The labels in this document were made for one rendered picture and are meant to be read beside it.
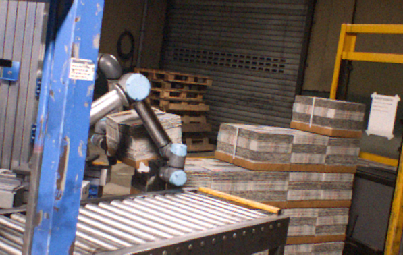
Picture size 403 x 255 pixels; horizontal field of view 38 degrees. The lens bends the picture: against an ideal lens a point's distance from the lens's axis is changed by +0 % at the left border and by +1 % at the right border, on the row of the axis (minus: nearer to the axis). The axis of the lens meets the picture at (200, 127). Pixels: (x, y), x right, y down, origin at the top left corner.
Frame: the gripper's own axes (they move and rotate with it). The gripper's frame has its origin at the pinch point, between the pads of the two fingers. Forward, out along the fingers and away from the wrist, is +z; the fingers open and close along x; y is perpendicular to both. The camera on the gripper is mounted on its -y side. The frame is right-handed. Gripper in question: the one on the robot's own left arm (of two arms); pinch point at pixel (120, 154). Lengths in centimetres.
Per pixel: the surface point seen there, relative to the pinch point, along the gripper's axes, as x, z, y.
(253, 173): 64, 39, -19
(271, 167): 77, 39, -18
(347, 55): 192, -11, 28
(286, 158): 89, 38, -16
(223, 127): 68, 6, 2
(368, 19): 630, -389, 5
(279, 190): 82, 38, -34
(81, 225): -67, 121, 16
